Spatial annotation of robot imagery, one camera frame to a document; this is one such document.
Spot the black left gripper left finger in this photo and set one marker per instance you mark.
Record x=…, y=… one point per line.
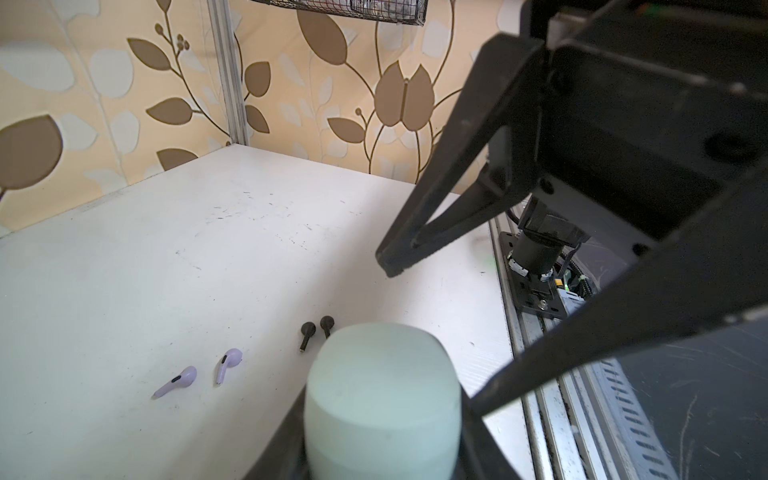
x=284, y=456

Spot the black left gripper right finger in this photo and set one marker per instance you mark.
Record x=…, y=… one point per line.
x=479, y=457

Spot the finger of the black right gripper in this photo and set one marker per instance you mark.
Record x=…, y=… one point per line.
x=485, y=160
x=709, y=274

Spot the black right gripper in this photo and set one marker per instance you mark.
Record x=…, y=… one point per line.
x=650, y=109

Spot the mint green charging case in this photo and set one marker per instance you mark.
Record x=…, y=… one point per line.
x=382, y=401

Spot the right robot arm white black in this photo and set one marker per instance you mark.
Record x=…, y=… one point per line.
x=543, y=246

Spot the purple earbud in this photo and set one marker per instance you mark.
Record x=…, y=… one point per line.
x=230, y=359
x=182, y=380

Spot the black earbud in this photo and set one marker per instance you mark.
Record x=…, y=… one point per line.
x=307, y=330
x=327, y=323

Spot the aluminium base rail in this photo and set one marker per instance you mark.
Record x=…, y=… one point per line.
x=586, y=424

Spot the black wire basket right wall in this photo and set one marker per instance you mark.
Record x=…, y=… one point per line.
x=408, y=12

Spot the aluminium frame post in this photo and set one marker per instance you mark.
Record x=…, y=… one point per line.
x=229, y=73

